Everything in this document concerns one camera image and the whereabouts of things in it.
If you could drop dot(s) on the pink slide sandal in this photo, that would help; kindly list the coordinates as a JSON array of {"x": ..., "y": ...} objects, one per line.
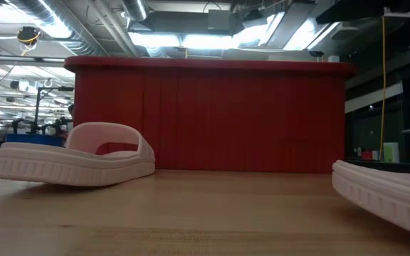
[
  {"x": 386, "y": 199},
  {"x": 66, "y": 170}
]

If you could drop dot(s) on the background black robot arm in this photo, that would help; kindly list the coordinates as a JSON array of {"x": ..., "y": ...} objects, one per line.
[
  {"x": 27, "y": 124},
  {"x": 59, "y": 124}
]

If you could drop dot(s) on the red plastic bin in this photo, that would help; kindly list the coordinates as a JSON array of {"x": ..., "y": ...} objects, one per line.
[{"x": 226, "y": 117}]

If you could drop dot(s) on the blue plastic bin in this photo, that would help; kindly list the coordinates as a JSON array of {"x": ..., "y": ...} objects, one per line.
[{"x": 34, "y": 138}]

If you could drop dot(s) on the small red box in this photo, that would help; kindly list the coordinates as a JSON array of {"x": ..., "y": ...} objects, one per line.
[{"x": 367, "y": 155}]

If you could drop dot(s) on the green and white box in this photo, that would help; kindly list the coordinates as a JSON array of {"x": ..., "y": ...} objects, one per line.
[{"x": 391, "y": 153}]

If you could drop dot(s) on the black metal stand frame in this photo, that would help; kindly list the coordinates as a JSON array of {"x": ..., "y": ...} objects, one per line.
[{"x": 37, "y": 106}]

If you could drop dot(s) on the black aluminium frame rail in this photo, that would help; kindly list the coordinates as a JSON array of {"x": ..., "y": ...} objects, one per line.
[{"x": 386, "y": 166}]

